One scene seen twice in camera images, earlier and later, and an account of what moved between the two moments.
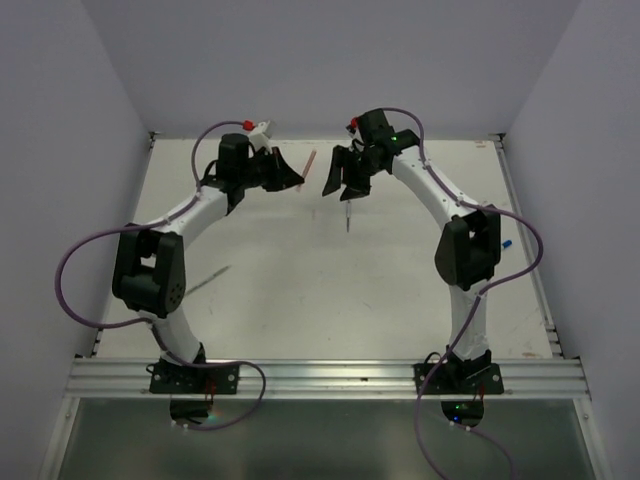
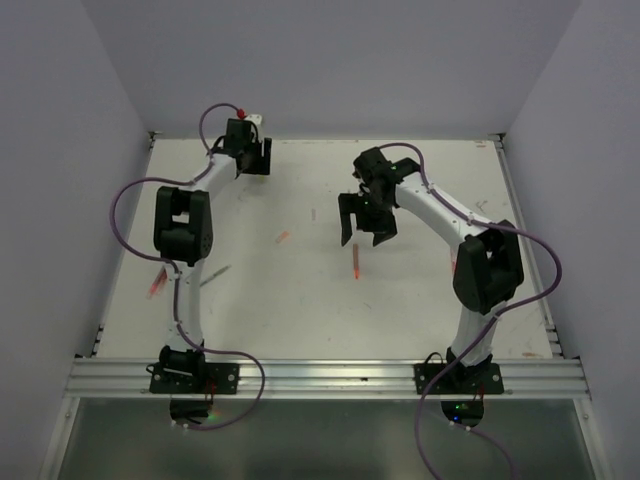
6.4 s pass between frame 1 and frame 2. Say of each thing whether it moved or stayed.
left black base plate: stayed
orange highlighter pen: moved
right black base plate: stayed
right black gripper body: moved
